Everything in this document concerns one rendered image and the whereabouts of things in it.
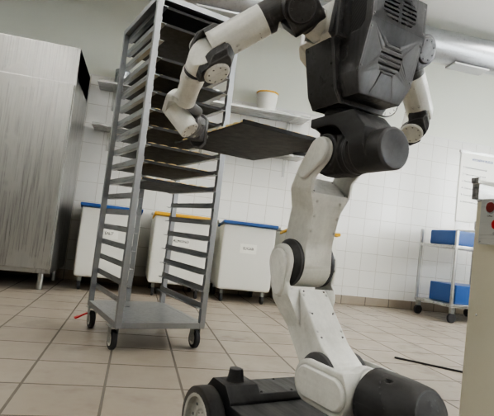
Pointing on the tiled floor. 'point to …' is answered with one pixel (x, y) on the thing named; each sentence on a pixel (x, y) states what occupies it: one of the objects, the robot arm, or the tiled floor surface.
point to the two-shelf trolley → (451, 280)
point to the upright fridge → (23, 150)
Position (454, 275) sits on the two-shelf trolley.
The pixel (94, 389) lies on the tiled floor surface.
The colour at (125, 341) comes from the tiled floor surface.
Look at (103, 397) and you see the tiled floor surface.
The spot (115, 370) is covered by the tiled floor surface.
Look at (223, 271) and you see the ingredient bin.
